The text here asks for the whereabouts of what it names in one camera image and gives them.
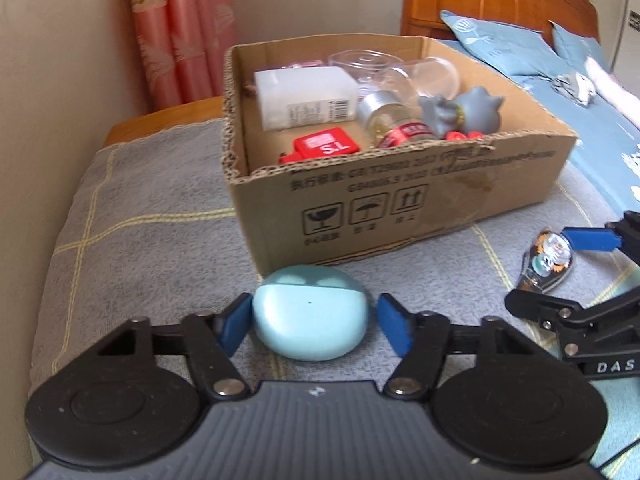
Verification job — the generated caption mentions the grey cat figure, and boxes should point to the grey cat figure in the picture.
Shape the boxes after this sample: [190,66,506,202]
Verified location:
[417,86,507,140]

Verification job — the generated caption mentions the light blue earbud case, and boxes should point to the light blue earbud case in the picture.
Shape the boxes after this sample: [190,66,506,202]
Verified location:
[251,265,372,362]

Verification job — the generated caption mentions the printed nail clipper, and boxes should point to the printed nail clipper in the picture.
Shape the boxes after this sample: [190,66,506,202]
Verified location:
[512,229,576,293]

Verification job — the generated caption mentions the blue bed sheet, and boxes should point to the blue bed sheet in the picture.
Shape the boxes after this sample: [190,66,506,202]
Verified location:
[440,40,640,211]

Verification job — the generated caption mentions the cardboard box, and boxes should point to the cardboard box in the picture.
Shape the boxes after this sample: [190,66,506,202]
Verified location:
[221,35,580,276]

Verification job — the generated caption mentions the clear plastic cup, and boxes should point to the clear plastic cup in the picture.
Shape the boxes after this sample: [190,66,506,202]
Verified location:
[380,56,461,106]

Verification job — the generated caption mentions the clear plastic container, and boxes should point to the clear plastic container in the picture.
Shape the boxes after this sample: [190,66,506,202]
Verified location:
[327,49,406,86]

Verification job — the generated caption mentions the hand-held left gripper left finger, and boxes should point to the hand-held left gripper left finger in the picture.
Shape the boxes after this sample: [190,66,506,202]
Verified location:
[92,292,256,403]

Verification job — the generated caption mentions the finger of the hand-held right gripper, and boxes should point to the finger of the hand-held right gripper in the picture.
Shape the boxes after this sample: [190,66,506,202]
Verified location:
[504,287,640,361]
[560,210,640,261]

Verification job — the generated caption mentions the pink curtain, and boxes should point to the pink curtain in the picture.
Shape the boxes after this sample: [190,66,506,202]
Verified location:
[125,0,238,111]

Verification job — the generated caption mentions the silver foil packet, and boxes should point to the silver foil packet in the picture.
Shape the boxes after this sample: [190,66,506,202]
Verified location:
[551,72,598,107]

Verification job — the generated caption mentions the white towel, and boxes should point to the white towel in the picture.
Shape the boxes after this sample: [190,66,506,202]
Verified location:
[582,56,640,126]

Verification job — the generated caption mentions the white plastic bottle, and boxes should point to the white plastic bottle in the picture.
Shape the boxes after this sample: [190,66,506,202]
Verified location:
[254,66,361,132]

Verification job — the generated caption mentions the red wooden toy train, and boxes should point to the red wooden toy train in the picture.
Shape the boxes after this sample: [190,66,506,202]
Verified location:
[278,127,362,166]

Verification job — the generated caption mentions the grey checked blanket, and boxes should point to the grey checked blanket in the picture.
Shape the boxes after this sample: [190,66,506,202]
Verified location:
[27,120,640,396]

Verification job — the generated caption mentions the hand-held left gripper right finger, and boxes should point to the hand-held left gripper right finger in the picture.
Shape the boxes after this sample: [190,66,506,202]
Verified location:
[376,292,546,400]

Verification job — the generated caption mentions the large blue pillow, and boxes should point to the large blue pillow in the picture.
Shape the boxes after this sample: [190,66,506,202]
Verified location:
[439,9,566,78]

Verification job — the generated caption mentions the glass jar with red label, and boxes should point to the glass jar with red label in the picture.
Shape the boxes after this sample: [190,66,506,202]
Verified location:
[357,89,436,150]

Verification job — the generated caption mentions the small blue pillow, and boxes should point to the small blue pillow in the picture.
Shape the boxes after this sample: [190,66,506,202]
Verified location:
[547,20,613,73]

